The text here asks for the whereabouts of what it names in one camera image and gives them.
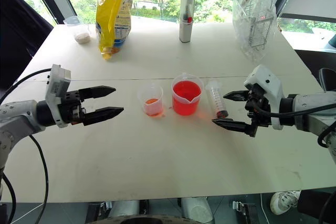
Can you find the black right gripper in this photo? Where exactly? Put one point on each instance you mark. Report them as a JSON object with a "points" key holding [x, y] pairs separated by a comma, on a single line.
{"points": [[261, 111]]}

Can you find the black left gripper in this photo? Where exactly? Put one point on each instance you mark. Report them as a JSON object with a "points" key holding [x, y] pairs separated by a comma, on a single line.
{"points": [[71, 108]]}

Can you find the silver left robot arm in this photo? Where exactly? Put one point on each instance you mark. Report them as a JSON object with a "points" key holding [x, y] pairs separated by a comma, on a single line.
{"points": [[18, 117]]}

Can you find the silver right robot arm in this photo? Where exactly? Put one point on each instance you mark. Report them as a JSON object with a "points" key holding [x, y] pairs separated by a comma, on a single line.
{"points": [[307, 111]]}

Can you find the clear plastic syringe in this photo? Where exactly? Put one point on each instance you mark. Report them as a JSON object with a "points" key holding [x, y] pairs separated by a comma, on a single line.
{"points": [[217, 98]]}

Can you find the small beaker with orange liquid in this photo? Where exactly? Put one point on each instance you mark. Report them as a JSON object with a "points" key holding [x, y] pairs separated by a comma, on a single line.
{"points": [[151, 103]]}

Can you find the beaker with red liquid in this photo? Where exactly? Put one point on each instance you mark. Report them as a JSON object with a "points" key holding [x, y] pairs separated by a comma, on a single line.
{"points": [[186, 99]]}

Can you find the clear cup with white powder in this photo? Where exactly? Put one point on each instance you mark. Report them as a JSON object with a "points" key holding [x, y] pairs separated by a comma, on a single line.
{"points": [[81, 35]]}

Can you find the clear plastic bag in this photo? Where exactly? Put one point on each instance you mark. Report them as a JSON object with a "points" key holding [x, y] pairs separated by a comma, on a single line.
{"points": [[245, 24]]}

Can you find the yellow snack bag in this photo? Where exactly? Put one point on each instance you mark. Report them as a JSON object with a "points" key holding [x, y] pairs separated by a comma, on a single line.
{"points": [[113, 11]]}

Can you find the black chair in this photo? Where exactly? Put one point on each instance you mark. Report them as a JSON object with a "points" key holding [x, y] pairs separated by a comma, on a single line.
{"points": [[328, 79]]}

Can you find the white sneaker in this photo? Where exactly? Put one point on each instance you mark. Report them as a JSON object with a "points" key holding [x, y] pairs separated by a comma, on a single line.
{"points": [[283, 201]]}

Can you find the silver robot leg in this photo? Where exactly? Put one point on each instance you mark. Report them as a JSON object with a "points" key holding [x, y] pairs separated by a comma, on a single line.
{"points": [[124, 208], [197, 209]]}

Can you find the tall white lidded container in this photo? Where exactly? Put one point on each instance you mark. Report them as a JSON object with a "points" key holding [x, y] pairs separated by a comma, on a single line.
{"points": [[187, 14]]}

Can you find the dark cloth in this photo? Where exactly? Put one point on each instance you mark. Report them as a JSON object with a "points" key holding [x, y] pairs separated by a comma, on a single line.
{"points": [[18, 32]]}

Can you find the dark trouser leg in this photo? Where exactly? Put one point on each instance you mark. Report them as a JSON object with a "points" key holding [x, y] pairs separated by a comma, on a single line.
{"points": [[316, 204]]}

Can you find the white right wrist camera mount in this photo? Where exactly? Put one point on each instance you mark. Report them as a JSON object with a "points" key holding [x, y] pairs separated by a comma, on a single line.
{"points": [[267, 79]]}

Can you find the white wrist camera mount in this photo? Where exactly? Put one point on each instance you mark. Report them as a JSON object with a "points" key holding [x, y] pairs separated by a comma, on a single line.
{"points": [[267, 79], [56, 82]]}

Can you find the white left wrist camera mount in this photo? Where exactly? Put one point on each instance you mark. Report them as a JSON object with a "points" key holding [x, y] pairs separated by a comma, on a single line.
{"points": [[56, 82]]}

